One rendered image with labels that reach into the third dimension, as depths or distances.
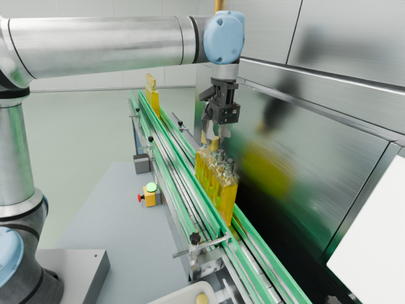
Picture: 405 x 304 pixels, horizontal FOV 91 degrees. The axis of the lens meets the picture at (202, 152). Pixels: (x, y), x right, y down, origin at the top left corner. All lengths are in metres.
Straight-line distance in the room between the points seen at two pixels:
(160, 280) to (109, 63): 0.66
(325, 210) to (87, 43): 0.56
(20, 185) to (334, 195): 0.71
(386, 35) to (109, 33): 0.45
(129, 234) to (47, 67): 0.69
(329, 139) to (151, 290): 0.67
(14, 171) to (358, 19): 0.76
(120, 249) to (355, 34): 0.91
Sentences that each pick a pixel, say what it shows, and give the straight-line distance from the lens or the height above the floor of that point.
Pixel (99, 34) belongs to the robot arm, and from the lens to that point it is 0.35.
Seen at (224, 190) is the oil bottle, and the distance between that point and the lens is 0.61.
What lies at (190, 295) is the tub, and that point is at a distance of 0.70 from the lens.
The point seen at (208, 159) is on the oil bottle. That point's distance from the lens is 0.69.
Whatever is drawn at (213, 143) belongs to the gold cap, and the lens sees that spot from 0.66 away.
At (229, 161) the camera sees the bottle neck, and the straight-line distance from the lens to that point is 0.60.
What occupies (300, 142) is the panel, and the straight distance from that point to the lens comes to 0.55.
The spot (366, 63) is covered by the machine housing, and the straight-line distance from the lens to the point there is 0.50.
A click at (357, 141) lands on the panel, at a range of 0.47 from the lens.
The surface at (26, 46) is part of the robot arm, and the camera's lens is 0.36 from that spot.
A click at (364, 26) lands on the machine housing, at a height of 1.49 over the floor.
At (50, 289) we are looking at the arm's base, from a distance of 0.71.
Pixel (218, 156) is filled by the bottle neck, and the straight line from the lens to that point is 0.63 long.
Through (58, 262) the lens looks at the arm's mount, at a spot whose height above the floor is 0.83.
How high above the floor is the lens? 1.45
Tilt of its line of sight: 30 degrees down
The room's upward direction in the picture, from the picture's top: 4 degrees clockwise
